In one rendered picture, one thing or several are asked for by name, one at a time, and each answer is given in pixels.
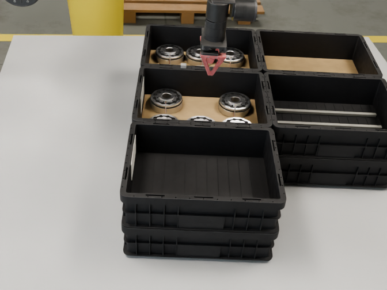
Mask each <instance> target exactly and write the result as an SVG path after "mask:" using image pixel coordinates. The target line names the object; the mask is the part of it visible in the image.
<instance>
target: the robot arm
mask: <svg viewBox="0 0 387 290"><path fill-rule="evenodd" d="M229 4H230V17H231V18H232V21H247V22H255V21H256V16H257V0H207V7H206V19H205V23H204V28H202V35H201V37H200V57H201V59H202V61H203V64H204V66H205V69H206V71H207V75H211V76H213V75H214V74H215V72H216V71H217V69H218V67H219V66H220V65H221V64H222V63H223V61H224V60H225V59H226V54H225V53H219V52H220V51H221V52H226V49H227V41H226V25H227V17H228V12H229ZM209 48H216V49H215V50H209ZM215 59H218V61H217V63H216V65H215V66H214V68H213V69H212V70H210V68H209V66H208V63H209V64H213V62H214V60H215Z"/></svg>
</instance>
